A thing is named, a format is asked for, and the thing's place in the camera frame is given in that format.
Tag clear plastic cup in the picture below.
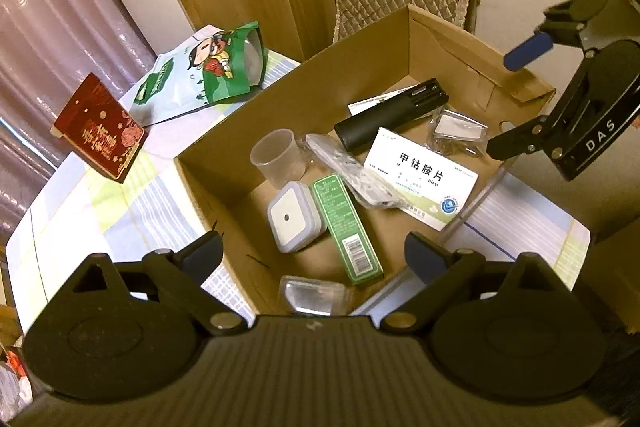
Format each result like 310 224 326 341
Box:
250 129 307 190

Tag green medicine box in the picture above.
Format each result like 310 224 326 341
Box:
311 173 384 286

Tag white square night light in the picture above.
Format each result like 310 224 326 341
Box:
267 181 326 254

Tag white medicine box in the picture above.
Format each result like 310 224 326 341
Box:
364 128 478 231

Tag clear box with clips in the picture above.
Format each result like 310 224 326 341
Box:
426 108 488 157

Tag brown cardboard box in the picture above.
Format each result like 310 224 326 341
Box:
173 4 558 316

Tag black cylindrical case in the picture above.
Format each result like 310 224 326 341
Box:
334 78 449 152

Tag clear plastic case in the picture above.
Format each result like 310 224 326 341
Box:
279 275 350 317

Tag mauve curtain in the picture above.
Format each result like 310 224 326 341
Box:
1 0 155 241

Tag red gift box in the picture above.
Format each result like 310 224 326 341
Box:
50 74 146 183

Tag green white snack bag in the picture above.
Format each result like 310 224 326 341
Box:
130 22 267 127

